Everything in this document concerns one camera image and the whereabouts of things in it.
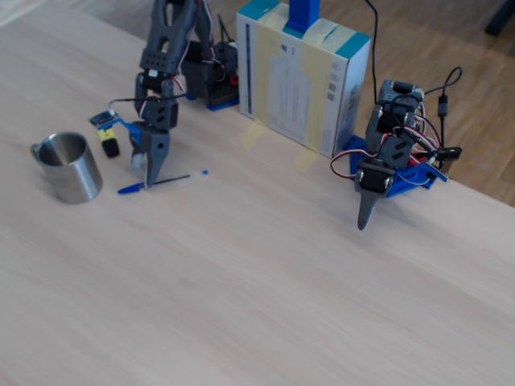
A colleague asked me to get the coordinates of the white teal cardboard box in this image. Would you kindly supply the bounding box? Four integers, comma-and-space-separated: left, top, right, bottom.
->
236, 0, 372, 160

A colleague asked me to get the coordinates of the blue camera stand post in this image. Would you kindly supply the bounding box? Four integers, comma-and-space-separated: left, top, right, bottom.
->
283, 0, 321, 39

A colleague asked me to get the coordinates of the thin black wrist camera cable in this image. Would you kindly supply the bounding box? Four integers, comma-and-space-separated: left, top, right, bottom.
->
108, 94, 188, 112

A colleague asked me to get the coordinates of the grey robot arm without camera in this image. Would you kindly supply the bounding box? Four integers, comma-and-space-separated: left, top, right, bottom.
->
364, 79, 426, 162

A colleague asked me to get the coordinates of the yellow highlighter black cap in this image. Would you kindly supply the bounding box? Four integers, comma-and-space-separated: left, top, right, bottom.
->
96, 123, 121, 159

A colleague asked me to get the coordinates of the grey gripper body without camera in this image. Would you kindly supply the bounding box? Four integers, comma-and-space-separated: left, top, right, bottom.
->
353, 134, 416, 199

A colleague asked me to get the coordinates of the silver steel cup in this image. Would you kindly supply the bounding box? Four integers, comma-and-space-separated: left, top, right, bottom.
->
28, 131, 104, 205

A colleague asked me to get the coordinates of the dark chair leg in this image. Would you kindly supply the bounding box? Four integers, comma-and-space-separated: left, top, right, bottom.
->
484, 0, 515, 37

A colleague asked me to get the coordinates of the grey gripper body with camera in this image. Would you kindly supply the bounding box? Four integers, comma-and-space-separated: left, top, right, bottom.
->
138, 99, 179, 136

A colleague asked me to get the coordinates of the red white black servo cable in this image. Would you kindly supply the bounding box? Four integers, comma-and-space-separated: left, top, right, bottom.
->
329, 149, 367, 181

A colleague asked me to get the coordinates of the blue base plate small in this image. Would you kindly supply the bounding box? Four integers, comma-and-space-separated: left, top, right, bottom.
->
183, 92, 241, 112

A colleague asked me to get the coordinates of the camera board blue mount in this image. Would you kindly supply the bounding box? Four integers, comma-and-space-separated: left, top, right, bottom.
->
88, 109, 142, 149

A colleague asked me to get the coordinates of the black usb adapter cable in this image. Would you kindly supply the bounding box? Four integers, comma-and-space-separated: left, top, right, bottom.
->
424, 66, 464, 146

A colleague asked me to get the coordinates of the grey gripper finger without pad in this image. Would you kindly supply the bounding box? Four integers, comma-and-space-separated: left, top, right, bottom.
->
356, 191, 383, 232

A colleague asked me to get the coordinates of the black power plug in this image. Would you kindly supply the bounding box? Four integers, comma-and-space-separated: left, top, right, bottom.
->
432, 146, 463, 161

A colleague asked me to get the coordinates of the yellowish tape strip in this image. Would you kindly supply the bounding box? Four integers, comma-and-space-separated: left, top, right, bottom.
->
295, 18, 341, 175
240, 7, 290, 153

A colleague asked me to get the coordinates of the black stand camera cable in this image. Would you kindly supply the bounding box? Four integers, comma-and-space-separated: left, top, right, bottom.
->
364, 0, 380, 105

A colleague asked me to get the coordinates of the grey robot arm with camera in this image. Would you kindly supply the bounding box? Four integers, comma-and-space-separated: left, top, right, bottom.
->
134, 0, 240, 106

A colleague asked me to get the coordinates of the blue ballpoint pen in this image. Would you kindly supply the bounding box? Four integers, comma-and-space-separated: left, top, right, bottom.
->
117, 170, 209, 195

